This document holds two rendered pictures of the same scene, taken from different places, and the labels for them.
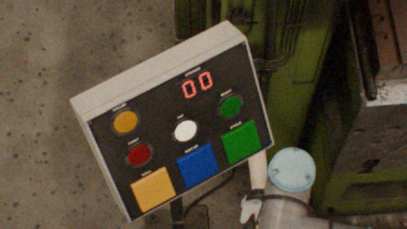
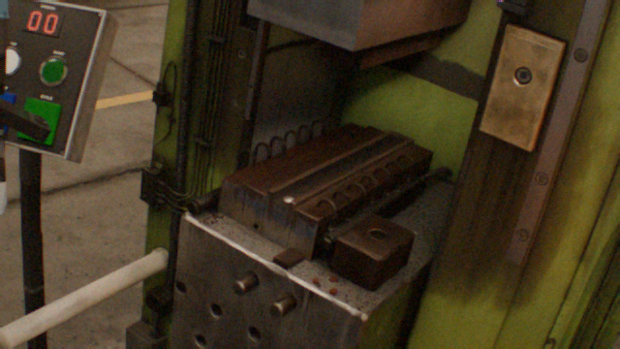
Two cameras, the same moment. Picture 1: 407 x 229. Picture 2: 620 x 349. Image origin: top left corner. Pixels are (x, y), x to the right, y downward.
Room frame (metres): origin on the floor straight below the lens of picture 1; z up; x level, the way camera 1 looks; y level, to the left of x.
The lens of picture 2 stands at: (-0.02, -1.15, 1.57)
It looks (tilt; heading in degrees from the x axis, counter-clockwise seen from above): 26 degrees down; 36
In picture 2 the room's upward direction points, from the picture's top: 11 degrees clockwise
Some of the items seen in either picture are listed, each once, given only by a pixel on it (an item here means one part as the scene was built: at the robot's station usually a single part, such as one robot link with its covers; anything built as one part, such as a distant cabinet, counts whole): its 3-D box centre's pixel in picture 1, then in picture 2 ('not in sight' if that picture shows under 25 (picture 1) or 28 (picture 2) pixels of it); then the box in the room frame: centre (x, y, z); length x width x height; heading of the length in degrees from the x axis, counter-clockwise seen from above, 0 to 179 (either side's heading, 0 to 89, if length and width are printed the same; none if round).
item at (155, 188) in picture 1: (153, 188); not in sight; (0.50, 0.09, 1.01); 0.07 x 0.05 x 0.07; 121
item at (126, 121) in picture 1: (125, 121); not in sight; (0.58, 0.14, 1.16); 0.05 x 0.03 x 0.04; 96
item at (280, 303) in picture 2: not in sight; (283, 305); (0.73, -0.60, 0.87); 0.04 x 0.03 x 0.03; 6
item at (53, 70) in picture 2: (230, 106); (53, 71); (0.64, -0.05, 1.09); 0.05 x 0.03 x 0.04; 96
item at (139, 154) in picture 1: (139, 154); not in sight; (0.54, 0.12, 1.09); 0.05 x 0.03 x 0.04; 96
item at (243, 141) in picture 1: (240, 141); (40, 121); (0.60, -0.08, 1.01); 0.07 x 0.05 x 0.07; 121
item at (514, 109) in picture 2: not in sight; (520, 87); (0.96, -0.78, 1.27); 0.09 x 0.02 x 0.17; 96
